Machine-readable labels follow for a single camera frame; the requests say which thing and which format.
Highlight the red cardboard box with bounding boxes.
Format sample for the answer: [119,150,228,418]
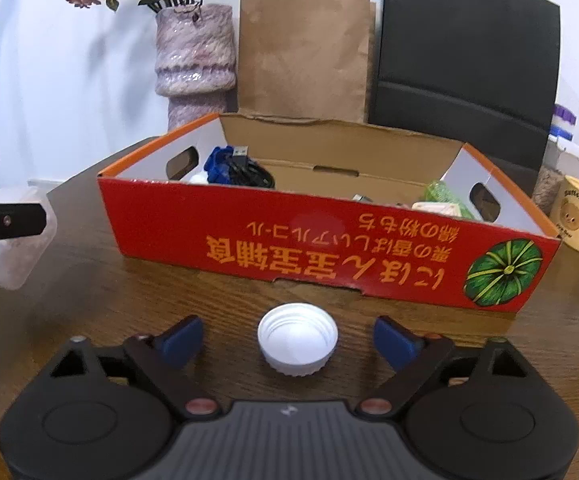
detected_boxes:
[96,112,563,314]

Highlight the braided black cable coil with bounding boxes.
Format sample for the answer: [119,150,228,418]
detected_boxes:
[227,145,276,191]

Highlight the yellow bear mug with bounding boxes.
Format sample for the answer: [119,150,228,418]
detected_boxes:
[549,175,579,264]

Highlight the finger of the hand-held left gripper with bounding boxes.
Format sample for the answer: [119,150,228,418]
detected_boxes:
[0,198,48,250]

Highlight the green spray bottle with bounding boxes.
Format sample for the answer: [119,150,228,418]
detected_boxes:
[421,179,476,220]

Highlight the purple-capped jar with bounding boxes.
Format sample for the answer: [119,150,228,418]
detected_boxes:
[551,103,578,139]

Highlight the translucent white plastic box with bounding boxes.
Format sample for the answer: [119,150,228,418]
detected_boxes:
[0,184,59,291]

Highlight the white ribbed bottle cap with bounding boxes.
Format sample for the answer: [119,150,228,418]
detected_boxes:
[257,304,339,379]

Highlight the black paper bag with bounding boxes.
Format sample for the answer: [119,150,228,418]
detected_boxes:
[367,0,563,197]

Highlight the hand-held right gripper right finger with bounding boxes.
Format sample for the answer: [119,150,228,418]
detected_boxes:
[359,315,529,419]

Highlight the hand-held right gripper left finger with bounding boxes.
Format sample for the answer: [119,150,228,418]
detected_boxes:
[50,315,220,419]

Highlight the clear container with white lid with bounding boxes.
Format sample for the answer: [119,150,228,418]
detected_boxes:
[533,134,579,217]

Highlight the pink marbled vase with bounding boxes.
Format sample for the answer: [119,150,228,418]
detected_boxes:
[154,3,236,134]

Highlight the brown paper bag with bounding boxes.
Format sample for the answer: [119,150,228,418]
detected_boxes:
[238,0,378,124]

